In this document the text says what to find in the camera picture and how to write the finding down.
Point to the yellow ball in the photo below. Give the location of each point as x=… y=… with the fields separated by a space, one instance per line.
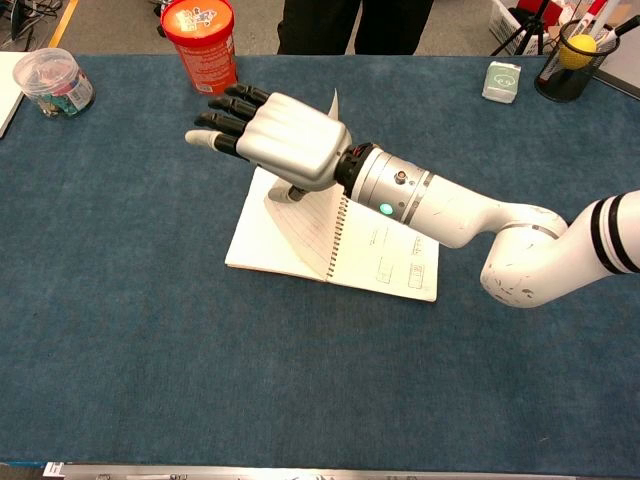
x=577 y=50

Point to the black mesh pen holder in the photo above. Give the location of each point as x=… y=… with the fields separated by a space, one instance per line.
x=555 y=85

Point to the white board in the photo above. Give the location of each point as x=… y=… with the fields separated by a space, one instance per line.
x=7 y=85

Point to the yellow spiral notebook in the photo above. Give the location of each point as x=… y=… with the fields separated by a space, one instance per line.
x=390 y=250

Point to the black tripod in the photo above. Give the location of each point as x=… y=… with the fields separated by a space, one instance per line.
x=526 y=27

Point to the person in black trousers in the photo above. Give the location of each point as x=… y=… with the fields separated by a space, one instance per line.
x=320 y=25

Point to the grey flat board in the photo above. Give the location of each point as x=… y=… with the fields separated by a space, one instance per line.
x=625 y=70

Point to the black white pen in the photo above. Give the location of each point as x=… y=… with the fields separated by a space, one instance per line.
x=625 y=26

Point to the white eraser block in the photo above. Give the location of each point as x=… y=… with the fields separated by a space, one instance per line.
x=501 y=82

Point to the red cylindrical canister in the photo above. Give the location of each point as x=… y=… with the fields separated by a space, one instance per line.
x=205 y=55

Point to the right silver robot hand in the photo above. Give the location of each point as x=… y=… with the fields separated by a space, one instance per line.
x=295 y=140

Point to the white red marker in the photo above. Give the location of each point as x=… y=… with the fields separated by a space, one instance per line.
x=597 y=15

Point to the clear plastic jar of clips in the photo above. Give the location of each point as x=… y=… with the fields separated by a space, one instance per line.
x=50 y=87

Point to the blue felt table mat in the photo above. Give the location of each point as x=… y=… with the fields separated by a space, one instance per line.
x=150 y=300

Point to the white plastic basket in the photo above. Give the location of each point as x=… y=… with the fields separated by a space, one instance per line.
x=501 y=22

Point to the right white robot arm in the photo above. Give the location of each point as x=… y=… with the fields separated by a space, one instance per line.
x=450 y=210

